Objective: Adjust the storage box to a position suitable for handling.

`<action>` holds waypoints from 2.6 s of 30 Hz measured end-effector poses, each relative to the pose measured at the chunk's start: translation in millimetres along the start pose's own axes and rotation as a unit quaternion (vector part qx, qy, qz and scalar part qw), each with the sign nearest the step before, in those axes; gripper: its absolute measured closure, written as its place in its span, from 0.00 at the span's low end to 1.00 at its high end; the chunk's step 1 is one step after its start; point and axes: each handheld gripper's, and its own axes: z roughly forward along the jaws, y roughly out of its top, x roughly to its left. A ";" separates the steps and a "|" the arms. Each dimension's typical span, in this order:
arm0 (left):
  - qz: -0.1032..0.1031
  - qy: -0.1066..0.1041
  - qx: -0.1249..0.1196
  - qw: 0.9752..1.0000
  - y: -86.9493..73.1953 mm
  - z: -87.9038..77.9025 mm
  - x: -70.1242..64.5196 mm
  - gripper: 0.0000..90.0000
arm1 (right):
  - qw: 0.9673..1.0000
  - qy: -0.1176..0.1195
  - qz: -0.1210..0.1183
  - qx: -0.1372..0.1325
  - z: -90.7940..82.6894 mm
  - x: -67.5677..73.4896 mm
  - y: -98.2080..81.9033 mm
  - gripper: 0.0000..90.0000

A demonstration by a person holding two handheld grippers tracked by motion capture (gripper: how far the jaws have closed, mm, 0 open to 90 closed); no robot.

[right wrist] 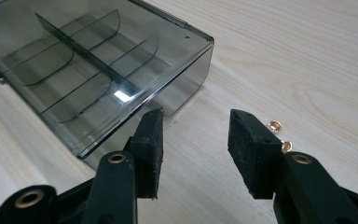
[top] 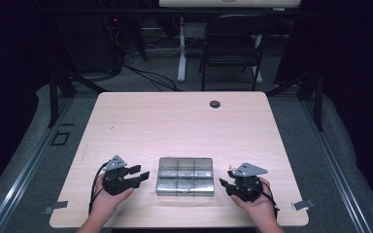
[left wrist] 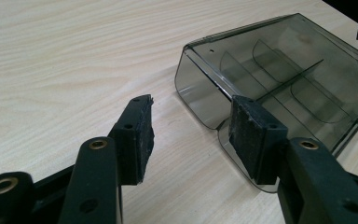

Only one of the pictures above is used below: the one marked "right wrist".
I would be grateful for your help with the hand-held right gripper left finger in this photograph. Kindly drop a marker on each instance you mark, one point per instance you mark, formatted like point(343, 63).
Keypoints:
point(147, 155)

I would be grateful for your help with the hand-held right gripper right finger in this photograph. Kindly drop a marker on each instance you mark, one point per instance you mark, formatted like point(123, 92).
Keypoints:
point(253, 155)

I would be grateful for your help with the small brass screws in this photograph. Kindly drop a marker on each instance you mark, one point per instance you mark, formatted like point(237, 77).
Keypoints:
point(275, 126)

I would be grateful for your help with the transparent grey compartment box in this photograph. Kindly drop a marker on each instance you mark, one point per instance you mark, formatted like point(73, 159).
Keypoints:
point(74, 62)

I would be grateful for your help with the small gold earring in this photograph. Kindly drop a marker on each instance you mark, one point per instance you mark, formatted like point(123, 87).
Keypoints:
point(287, 146)

